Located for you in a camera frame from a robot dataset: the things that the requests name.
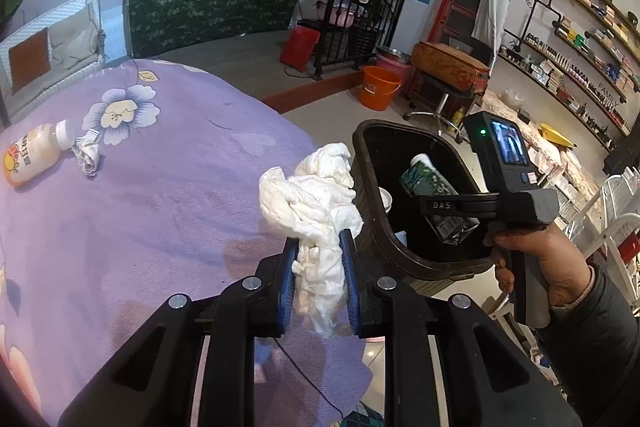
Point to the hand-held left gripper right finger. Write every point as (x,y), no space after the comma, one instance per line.
(350,279)

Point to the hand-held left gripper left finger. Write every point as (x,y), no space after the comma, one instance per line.
(289,287)

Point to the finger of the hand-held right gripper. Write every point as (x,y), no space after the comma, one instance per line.
(450,205)

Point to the green patterned carton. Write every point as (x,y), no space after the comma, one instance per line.
(430,179)

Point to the black trash bin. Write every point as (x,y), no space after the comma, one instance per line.
(380,237)

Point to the white tissue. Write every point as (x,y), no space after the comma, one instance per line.
(315,212)

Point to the person's right forearm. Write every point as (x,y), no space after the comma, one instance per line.
(595,337)

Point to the person's right hand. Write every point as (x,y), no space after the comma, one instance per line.
(555,262)

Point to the yellow tray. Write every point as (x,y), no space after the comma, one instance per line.
(556,135)

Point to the chrome stool base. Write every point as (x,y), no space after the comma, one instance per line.
(432,112)

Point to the white metal rack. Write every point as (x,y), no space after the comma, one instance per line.
(615,227)

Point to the orange bucket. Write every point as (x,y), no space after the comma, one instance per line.
(378,89)

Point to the brown padded stool seat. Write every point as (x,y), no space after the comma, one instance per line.
(450,67)

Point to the purple floral tablecloth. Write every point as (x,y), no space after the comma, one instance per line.
(150,217)

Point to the pink basin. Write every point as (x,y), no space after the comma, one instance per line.
(395,59)

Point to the black metal rack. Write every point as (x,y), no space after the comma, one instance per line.
(360,37)

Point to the red bag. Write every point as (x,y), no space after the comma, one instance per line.
(299,49)

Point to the crumpled printed paper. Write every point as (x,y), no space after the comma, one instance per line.
(87,153)

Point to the green patterned counter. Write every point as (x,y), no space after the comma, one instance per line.
(210,12)

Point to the beige drink bottle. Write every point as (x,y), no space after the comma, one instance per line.
(30,152)

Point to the white wicker sofa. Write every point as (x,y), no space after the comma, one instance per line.
(75,37)

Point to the brown cushion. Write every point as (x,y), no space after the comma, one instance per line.
(30,59)

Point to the wall shelves with products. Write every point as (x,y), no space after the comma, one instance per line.
(575,52)

